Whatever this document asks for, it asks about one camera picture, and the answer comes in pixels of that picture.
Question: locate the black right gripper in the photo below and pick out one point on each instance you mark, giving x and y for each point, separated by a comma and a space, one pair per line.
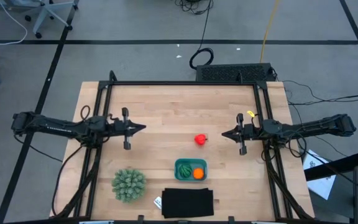
241, 146

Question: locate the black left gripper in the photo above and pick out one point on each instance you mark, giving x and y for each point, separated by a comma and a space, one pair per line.
126, 140

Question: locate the red toy pepper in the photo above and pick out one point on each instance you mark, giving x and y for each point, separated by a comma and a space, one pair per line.
200, 139

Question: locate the orange toy fruit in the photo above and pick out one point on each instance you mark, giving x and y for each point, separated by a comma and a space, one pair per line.
198, 174

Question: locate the green striped toy watermelon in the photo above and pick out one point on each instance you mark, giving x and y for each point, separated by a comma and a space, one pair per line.
185, 171

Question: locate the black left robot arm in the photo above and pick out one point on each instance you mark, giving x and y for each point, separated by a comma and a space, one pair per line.
57, 127

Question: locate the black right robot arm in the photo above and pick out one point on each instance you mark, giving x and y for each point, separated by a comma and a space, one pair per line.
315, 126

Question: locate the yellow tag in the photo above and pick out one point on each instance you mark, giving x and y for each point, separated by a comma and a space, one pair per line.
250, 113

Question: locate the teal plastic container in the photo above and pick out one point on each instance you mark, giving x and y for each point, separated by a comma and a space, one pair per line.
197, 161

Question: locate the green artificial plant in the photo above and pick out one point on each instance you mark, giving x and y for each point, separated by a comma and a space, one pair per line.
128, 185

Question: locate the black perforated computer case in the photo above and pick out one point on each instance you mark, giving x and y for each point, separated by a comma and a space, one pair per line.
228, 73

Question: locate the small white tag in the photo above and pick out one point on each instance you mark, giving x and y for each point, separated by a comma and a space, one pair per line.
157, 203

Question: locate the black folded cloth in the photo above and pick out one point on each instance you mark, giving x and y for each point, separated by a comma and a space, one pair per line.
186, 203

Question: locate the white paper sheet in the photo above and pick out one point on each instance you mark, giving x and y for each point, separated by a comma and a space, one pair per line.
320, 183

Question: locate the black beam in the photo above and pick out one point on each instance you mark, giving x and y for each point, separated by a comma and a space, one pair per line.
337, 166

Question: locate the grey office chair base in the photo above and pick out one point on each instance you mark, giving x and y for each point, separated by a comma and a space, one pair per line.
43, 12

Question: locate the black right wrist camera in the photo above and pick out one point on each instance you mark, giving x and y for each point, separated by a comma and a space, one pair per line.
249, 132

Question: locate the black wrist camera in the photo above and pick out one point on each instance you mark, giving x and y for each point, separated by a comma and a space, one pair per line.
118, 126
249, 132

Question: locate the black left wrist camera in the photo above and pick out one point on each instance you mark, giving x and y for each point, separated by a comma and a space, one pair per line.
118, 126

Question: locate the black metal table frame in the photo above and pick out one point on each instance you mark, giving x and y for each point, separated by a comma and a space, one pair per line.
182, 83

